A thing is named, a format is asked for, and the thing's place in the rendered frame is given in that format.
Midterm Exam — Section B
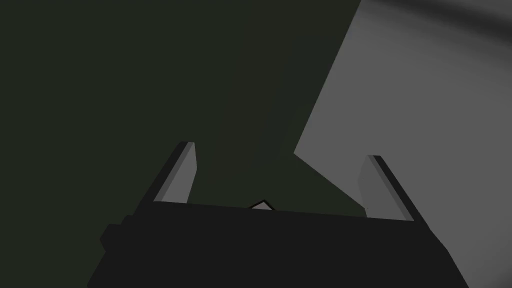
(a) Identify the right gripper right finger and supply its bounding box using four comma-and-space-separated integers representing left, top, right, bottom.
357, 154, 417, 222

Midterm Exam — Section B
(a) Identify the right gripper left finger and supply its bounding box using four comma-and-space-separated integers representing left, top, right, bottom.
152, 140, 198, 205

